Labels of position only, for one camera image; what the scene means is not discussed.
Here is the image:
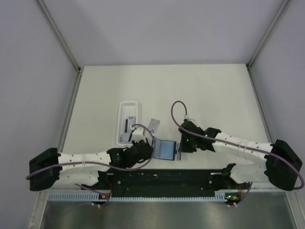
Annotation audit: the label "grey slotted cable duct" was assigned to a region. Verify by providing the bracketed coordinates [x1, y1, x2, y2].
[48, 191, 240, 204]

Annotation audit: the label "diamond print silver card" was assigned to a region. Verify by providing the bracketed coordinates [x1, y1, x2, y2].
[148, 118, 160, 133]

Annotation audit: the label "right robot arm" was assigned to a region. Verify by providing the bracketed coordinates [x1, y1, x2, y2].
[178, 119, 305, 191]

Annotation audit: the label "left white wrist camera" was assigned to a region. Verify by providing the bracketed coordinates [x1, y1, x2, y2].
[131, 125, 145, 142]

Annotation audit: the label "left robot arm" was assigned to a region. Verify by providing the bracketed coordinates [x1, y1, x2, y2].
[26, 139, 154, 191]

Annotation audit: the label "aluminium frame post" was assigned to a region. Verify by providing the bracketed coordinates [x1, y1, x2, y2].
[35, 0, 81, 72]
[246, 0, 292, 71]

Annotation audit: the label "cards in basket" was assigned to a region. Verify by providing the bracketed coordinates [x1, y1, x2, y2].
[123, 116, 137, 133]
[120, 133, 132, 144]

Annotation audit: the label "left aluminium frame post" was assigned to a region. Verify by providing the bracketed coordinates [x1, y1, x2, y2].
[35, 0, 81, 72]

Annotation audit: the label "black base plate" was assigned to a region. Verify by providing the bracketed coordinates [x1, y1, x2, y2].
[84, 169, 249, 197]

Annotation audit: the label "lower cards in basket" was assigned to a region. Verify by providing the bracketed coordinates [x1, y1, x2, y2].
[120, 133, 132, 144]

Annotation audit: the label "upper cards in basket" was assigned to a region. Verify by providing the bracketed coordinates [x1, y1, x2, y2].
[123, 116, 137, 133]

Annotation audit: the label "white plastic basket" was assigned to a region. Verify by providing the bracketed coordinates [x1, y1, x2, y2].
[116, 101, 139, 146]

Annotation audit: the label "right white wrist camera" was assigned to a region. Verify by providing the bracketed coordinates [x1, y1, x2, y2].
[183, 114, 195, 123]

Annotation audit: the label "right aluminium frame post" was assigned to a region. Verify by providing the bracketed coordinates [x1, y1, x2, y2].
[246, 0, 292, 71]

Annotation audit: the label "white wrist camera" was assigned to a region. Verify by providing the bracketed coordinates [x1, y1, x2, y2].
[131, 125, 145, 142]
[183, 114, 195, 123]

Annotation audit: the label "blue card holder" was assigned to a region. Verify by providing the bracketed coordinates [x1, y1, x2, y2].
[153, 138, 177, 161]

